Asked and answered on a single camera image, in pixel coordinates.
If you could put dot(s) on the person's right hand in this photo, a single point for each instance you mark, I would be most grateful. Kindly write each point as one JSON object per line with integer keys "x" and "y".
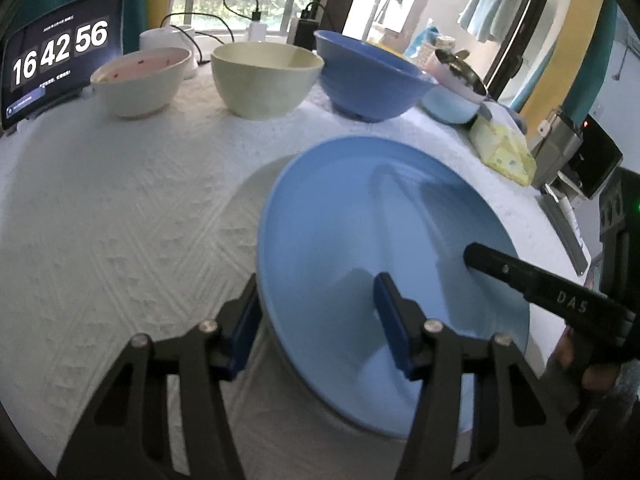
{"x": 567, "y": 352}

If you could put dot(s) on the pale lilac bowl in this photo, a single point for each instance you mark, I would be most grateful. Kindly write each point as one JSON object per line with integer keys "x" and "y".
{"x": 452, "y": 85}

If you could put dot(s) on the light blue hanging garment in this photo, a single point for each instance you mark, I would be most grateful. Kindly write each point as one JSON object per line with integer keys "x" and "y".
{"x": 490, "y": 5}

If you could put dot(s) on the black tablet clock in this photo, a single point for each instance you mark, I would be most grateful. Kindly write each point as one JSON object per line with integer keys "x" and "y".
{"x": 60, "y": 50}

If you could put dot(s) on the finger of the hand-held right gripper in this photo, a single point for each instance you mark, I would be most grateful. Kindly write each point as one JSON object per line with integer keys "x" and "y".
{"x": 525, "y": 280}

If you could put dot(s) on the cream bowl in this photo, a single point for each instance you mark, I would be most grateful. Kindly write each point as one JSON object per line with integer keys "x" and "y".
{"x": 260, "y": 90}

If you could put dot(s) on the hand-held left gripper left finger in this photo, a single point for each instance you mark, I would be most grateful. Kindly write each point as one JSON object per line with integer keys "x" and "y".
{"x": 245, "y": 330}

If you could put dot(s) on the pink dotted bowl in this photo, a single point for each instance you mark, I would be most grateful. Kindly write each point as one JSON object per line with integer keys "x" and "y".
{"x": 140, "y": 95}

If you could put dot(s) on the light blue bowl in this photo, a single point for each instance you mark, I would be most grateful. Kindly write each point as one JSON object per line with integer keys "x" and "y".
{"x": 445, "y": 109}

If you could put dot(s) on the blue plate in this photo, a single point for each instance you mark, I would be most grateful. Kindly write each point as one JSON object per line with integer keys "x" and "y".
{"x": 350, "y": 220}

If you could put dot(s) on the white charger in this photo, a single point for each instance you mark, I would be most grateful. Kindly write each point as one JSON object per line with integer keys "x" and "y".
{"x": 258, "y": 31}

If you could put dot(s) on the black charger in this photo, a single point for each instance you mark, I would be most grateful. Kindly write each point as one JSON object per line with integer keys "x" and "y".
{"x": 306, "y": 35}

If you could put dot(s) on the yellow patterned tissue pack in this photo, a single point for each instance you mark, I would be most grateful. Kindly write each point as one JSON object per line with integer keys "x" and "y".
{"x": 505, "y": 152}

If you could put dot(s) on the blue plastic bag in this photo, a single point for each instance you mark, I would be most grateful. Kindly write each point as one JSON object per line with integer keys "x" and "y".
{"x": 417, "y": 42}

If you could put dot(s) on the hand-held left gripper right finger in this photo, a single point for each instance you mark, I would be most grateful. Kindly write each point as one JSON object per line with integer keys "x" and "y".
{"x": 392, "y": 320}

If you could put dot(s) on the white cylindrical container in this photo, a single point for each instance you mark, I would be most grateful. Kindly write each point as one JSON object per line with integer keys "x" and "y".
{"x": 160, "y": 37}

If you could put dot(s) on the large blue bowl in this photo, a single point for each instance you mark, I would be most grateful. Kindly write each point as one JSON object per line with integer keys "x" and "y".
{"x": 370, "y": 85}

